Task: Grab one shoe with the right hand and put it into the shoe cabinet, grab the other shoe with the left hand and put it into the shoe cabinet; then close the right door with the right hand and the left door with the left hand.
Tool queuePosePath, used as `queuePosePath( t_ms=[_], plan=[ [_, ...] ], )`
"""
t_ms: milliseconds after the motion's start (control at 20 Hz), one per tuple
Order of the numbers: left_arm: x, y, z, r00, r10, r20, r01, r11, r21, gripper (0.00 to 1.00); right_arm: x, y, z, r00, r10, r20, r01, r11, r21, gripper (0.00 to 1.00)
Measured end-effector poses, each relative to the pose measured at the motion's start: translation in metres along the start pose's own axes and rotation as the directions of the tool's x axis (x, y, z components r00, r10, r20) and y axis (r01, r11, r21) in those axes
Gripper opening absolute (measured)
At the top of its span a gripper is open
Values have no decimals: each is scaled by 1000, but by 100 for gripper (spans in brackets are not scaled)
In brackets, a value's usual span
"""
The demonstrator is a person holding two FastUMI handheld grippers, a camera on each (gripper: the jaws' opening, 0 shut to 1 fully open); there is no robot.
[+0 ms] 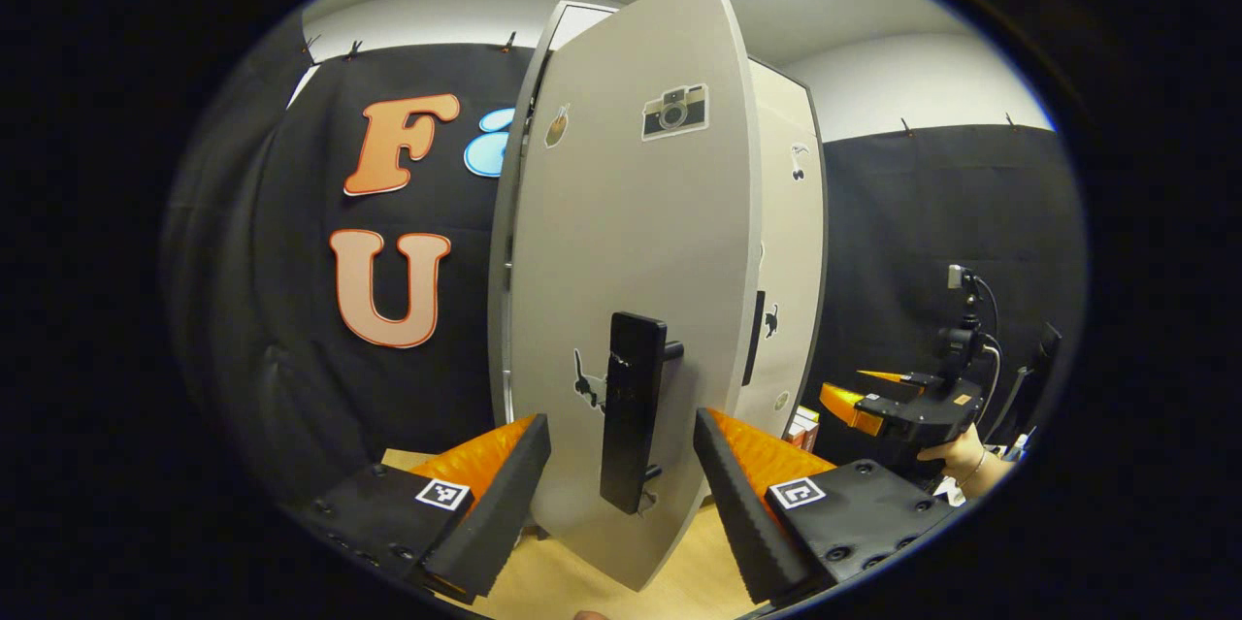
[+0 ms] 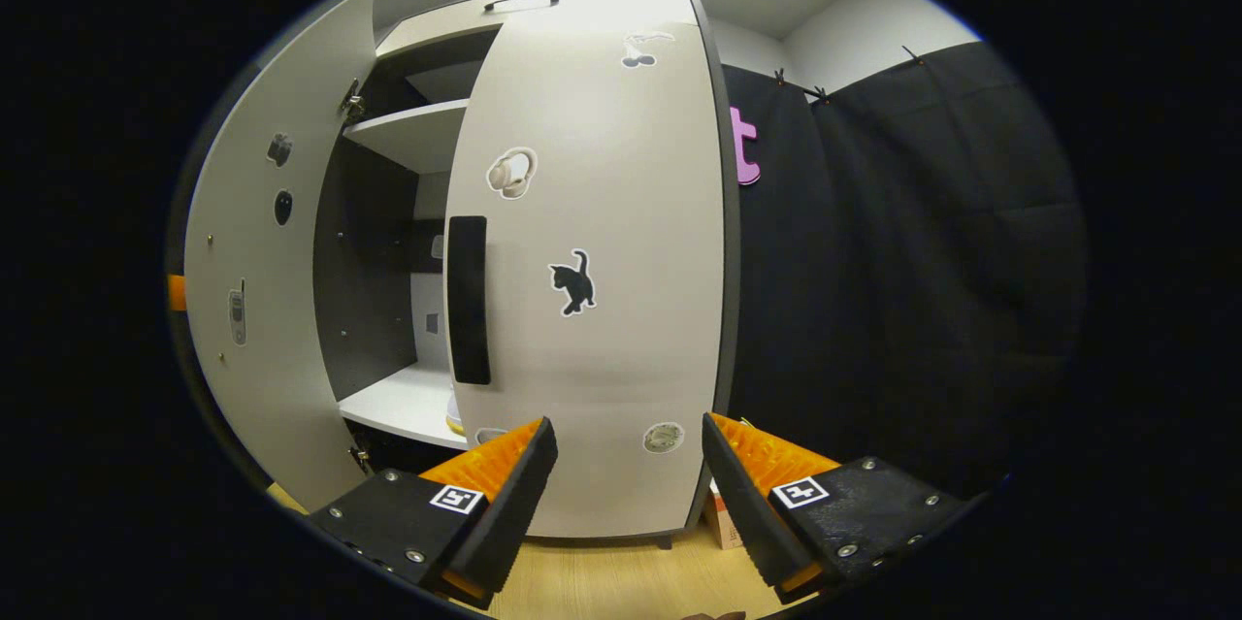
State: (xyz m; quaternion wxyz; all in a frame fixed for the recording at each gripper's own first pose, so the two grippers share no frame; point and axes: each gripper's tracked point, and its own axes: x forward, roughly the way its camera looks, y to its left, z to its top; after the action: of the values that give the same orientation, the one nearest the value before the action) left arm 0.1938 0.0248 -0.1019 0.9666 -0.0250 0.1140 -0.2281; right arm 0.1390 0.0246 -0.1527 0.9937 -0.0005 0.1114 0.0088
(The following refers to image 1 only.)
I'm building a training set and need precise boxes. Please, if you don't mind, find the white shoe cabinet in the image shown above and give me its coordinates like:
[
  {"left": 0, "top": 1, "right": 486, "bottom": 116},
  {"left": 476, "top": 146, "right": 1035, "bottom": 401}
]
[{"left": 488, "top": 0, "right": 829, "bottom": 441}]

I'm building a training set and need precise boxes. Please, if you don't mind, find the black backdrop cloth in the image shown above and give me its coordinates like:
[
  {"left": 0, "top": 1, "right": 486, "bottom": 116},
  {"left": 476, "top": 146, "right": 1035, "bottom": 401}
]
[{"left": 160, "top": 14, "right": 1088, "bottom": 505}]

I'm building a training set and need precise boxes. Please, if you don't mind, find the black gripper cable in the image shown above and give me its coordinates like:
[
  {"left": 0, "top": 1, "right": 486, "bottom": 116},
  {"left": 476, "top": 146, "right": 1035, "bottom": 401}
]
[{"left": 970, "top": 276, "right": 1002, "bottom": 427}]

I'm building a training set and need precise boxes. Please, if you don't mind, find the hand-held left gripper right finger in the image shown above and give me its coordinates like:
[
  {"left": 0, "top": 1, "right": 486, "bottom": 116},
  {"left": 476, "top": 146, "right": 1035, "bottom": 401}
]
[{"left": 693, "top": 408, "right": 957, "bottom": 606}]

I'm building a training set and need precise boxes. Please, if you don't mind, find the pale orange-spined book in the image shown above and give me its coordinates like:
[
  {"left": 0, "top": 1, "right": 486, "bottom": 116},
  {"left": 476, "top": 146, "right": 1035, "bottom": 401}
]
[{"left": 784, "top": 407, "right": 822, "bottom": 452}]

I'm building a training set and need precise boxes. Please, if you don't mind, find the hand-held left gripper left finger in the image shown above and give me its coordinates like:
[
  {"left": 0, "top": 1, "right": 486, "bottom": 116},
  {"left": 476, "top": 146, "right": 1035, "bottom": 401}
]
[{"left": 281, "top": 411, "right": 552, "bottom": 604}]

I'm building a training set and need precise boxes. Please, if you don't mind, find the white shoe cabinet door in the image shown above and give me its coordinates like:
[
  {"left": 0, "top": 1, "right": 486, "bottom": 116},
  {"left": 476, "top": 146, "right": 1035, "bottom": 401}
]
[
  {"left": 733, "top": 60, "right": 828, "bottom": 441},
  {"left": 509, "top": 0, "right": 765, "bottom": 592}
]

